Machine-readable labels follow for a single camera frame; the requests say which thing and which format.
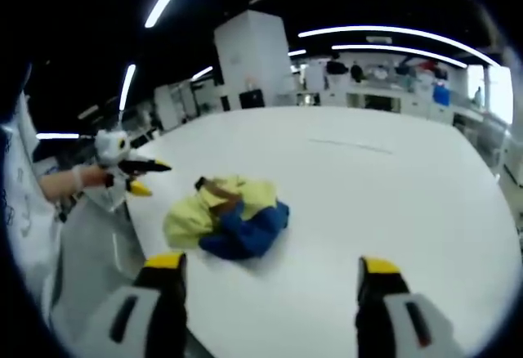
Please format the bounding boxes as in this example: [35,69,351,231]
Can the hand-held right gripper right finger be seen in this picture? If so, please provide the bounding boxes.
[354,255,465,358]

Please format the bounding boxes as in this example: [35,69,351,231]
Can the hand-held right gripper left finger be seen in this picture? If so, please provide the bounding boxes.
[79,251,190,358]

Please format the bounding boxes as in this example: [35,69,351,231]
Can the yellow and blue garment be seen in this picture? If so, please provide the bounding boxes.
[163,175,291,261]

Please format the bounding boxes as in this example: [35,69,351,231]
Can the person's left hand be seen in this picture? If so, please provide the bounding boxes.
[71,164,115,190]

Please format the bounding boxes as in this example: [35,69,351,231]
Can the white shelving unit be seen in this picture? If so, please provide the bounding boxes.
[153,83,193,131]

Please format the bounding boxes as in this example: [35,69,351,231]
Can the black box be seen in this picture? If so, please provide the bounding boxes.
[239,89,267,110]

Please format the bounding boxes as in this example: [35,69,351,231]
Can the large white cabinet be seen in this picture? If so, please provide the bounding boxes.
[213,9,297,110]

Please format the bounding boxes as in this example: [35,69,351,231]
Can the white workbench row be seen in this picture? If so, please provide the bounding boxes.
[277,87,454,124]

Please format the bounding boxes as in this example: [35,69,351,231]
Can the blue container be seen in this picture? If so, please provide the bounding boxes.
[431,82,451,105]

